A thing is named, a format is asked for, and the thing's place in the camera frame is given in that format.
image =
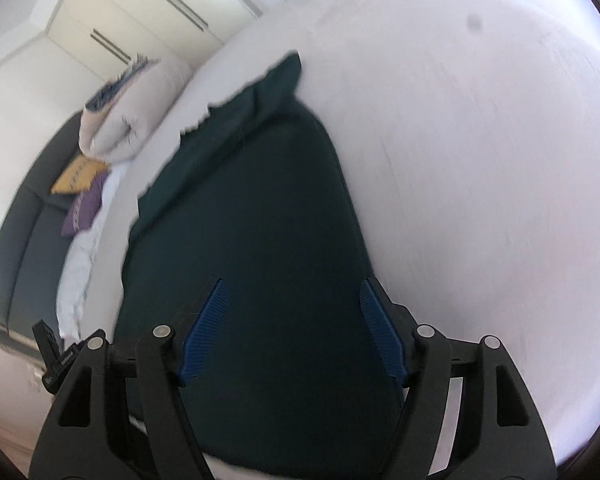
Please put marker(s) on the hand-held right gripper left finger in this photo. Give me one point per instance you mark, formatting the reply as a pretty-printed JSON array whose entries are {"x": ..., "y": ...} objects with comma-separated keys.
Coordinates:
[{"x": 204, "y": 330}]

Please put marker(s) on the white pillow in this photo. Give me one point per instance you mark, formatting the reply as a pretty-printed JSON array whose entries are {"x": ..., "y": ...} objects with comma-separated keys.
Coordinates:
[{"x": 77, "y": 270}]

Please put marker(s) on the bed with white sheet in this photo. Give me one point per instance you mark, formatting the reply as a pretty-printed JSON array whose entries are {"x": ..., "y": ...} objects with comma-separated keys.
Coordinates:
[{"x": 455, "y": 160}]

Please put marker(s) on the dark green towel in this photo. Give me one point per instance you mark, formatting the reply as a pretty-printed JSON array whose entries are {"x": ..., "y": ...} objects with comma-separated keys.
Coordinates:
[{"x": 260, "y": 210}]

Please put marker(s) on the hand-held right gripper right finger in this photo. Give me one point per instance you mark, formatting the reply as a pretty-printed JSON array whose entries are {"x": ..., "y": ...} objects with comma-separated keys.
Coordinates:
[{"x": 382, "y": 330}]

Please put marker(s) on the cream wardrobe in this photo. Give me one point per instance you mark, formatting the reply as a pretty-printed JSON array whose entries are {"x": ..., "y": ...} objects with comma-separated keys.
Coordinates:
[{"x": 130, "y": 5}]

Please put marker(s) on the rolled beige duvet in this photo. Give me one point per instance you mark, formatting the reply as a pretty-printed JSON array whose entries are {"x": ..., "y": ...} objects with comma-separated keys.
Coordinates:
[{"x": 130, "y": 115}]

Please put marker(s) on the purple patterned pillow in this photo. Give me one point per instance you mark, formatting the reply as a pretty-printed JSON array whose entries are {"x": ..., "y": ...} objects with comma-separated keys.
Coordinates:
[{"x": 82, "y": 210}]

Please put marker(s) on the grey padded headboard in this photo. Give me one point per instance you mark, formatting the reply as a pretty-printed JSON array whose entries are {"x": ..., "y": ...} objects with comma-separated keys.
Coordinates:
[{"x": 25, "y": 240}]

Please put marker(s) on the yellow patterned pillow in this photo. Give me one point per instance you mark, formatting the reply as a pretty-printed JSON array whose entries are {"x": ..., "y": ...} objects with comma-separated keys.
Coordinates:
[{"x": 77, "y": 175}]

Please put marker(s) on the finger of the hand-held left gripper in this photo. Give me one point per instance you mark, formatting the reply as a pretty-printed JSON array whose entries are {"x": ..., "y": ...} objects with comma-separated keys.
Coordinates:
[{"x": 46, "y": 337}]

